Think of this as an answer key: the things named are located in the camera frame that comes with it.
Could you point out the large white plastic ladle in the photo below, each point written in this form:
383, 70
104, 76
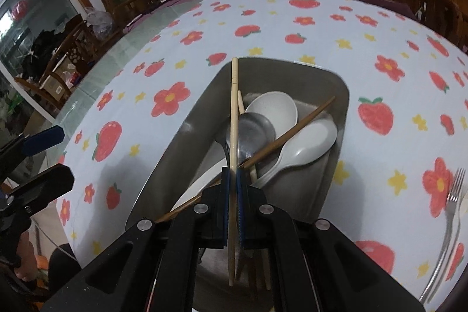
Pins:
278, 107

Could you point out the fruit flower print tablecloth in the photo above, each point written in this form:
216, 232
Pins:
405, 134

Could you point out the dark brown chopstick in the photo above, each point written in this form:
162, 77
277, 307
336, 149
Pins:
265, 152

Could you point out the wooden chair by window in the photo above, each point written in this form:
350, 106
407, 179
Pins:
57, 60

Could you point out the steel fork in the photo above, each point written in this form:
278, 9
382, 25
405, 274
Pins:
452, 196

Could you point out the light bamboo chopstick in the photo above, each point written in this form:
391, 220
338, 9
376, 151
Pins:
233, 165
253, 176

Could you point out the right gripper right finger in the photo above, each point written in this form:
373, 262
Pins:
252, 224

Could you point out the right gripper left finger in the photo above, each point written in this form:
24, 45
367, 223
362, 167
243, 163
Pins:
213, 224

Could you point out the left hand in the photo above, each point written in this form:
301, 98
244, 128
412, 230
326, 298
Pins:
28, 268

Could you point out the metal rectangular tray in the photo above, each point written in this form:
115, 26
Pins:
300, 191

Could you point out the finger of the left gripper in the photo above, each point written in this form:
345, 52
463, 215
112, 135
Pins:
22, 147
40, 191

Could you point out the small white plastic spoon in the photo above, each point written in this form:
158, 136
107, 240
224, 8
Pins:
309, 144

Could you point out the large steel spoon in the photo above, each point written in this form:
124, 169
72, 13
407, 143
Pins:
255, 132

